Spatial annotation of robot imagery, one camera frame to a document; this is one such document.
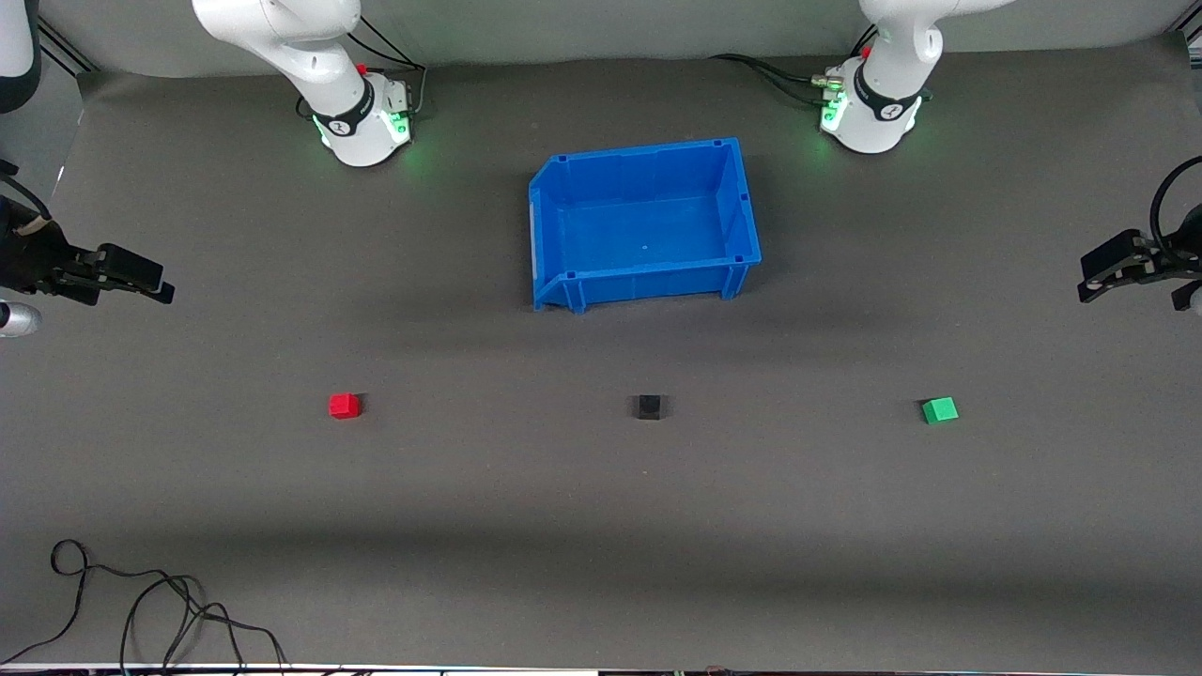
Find dark grey table mat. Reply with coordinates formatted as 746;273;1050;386
0;33;1202;669

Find blue plastic storage bin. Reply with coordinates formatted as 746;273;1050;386
528;137;763;314

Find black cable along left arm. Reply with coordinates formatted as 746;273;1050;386
1149;157;1202;269

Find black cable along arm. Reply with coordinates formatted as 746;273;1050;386
1149;157;1202;269
0;177;53;226

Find black cable along right arm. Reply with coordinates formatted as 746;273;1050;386
0;177;53;226

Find loose thin black cable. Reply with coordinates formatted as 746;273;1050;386
0;538;290;672

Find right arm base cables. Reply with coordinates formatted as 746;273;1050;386
346;14;429;121

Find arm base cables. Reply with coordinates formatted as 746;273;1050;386
709;23;879;106
346;14;429;121

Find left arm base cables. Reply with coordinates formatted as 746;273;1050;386
709;23;879;106

